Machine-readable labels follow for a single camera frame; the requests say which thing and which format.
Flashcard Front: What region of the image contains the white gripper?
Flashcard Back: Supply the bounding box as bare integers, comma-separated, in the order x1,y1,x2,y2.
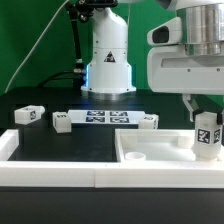
147,46,224,125

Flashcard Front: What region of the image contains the black cable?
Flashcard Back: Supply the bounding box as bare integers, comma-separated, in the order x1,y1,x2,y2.
39,70,83,88

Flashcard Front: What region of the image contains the white marker plate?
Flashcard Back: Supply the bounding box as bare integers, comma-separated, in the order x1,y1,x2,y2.
68,110,145,124

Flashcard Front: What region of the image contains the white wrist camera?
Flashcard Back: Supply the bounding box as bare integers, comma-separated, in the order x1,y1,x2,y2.
147,17,183,46

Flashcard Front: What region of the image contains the white square tabletop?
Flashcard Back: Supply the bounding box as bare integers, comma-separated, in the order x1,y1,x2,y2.
114,128,224,164

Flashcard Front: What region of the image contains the white U-shaped fence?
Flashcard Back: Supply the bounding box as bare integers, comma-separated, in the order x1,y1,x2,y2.
0,129,224,189

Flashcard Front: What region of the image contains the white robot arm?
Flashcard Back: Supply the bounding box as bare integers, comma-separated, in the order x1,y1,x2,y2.
83,0,224,122

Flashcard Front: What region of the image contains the white cable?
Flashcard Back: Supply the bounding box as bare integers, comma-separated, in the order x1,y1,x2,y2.
3,0,72,94

